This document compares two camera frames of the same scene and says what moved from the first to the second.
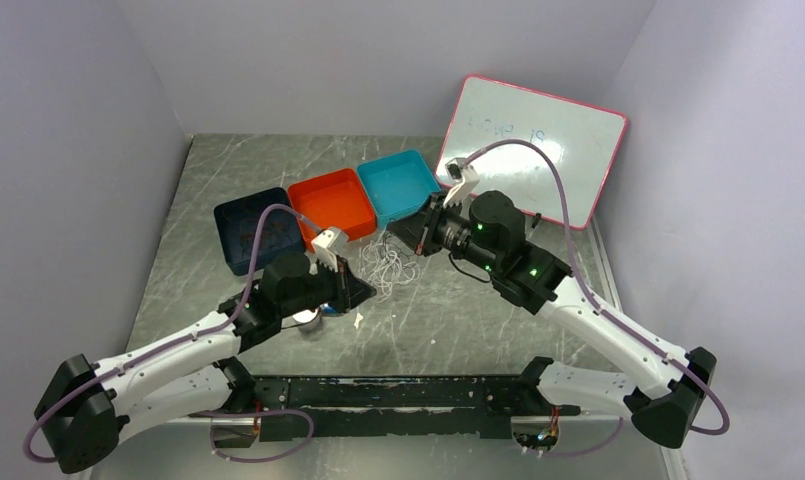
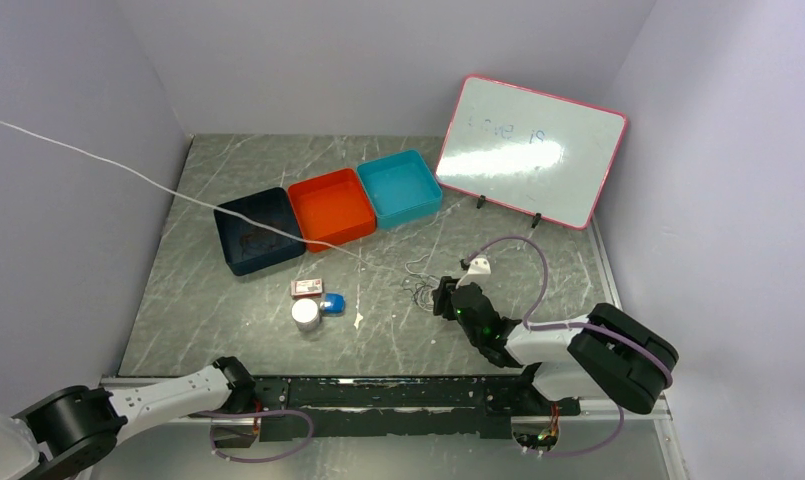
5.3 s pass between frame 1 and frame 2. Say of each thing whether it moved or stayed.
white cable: moved
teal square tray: stayed
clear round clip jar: stayed
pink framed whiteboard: stayed
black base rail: stayed
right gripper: moved
